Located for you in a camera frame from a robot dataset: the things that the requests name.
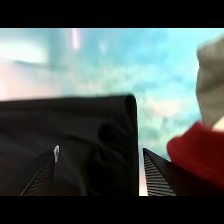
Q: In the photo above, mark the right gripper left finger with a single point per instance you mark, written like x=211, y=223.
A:
x=43, y=181

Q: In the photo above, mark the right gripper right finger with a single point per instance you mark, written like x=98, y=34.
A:
x=160, y=181

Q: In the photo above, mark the black garment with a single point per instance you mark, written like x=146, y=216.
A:
x=76, y=133

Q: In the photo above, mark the red garment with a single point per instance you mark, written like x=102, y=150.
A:
x=200, y=156

